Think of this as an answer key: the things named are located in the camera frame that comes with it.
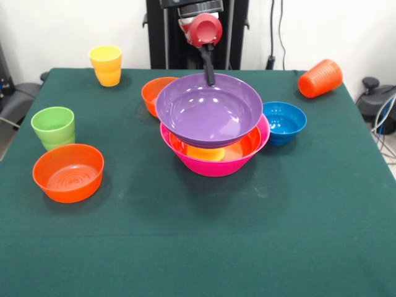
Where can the orange plastic cup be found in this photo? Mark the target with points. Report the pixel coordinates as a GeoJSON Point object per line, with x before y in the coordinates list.
{"type": "Point", "coordinates": [321, 79]}

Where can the dark green table cloth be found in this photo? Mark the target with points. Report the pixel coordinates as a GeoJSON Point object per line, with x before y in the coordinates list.
{"type": "Point", "coordinates": [185, 247]}

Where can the large orange plastic bowl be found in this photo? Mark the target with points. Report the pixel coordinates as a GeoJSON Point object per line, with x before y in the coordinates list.
{"type": "Point", "coordinates": [247, 145]}

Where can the small orange plastic bowl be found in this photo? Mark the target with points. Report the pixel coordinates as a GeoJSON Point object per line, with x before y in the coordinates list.
{"type": "Point", "coordinates": [150, 96]}
{"type": "Point", "coordinates": [68, 185]}

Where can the yellow plastic cup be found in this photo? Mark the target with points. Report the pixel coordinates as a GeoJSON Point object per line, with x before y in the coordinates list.
{"type": "Point", "coordinates": [106, 68]}
{"type": "Point", "coordinates": [205, 154]}

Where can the blue plastic bowl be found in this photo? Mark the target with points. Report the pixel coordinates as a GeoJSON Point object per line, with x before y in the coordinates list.
{"type": "Point", "coordinates": [284, 123]}

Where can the green plastic cup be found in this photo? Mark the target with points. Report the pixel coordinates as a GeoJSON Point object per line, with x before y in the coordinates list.
{"type": "Point", "coordinates": [54, 127]}

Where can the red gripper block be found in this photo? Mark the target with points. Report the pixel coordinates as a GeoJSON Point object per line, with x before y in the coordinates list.
{"type": "Point", "coordinates": [205, 29]}

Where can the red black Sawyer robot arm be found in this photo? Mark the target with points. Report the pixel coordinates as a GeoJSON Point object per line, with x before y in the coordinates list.
{"type": "Point", "coordinates": [191, 6]}

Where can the large pink plastic bowl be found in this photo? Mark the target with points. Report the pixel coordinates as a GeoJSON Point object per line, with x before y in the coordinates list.
{"type": "Point", "coordinates": [213, 168]}

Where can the black column stand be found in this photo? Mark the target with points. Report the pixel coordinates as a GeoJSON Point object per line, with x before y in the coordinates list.
{"type": "Point", "coordinates": [157, 46]}

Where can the purple plastic bowl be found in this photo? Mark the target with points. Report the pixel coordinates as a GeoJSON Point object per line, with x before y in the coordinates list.
{"type": "Point", "coordinates": [210, 117]}

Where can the black chair base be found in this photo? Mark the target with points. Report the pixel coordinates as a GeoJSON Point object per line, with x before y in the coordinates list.
{"type": "Point", "coordinates": [374, 99]}
{"type": "Point", "coordinates": [21, 96]}

